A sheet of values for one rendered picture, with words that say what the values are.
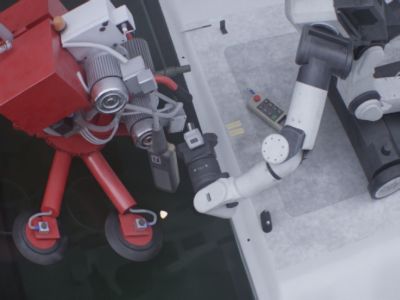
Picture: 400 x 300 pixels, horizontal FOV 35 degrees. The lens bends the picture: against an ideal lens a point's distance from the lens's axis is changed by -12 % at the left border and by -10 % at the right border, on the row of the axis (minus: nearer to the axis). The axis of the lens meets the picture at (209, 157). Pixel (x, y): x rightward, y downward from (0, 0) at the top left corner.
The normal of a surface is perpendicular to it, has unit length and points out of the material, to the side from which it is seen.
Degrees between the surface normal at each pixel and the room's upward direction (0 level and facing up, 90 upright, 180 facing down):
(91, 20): 17
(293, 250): 0
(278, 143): 40
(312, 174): 0
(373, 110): 90
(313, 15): 62
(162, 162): 90
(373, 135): 0
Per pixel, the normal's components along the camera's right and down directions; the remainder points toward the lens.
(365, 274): 0.04, -0.28
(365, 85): 0.33, 0.83
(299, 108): -0.52, 0.00
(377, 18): -0.09, 0.97
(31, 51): -0.35, -0.35
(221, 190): -0.61, -0.22
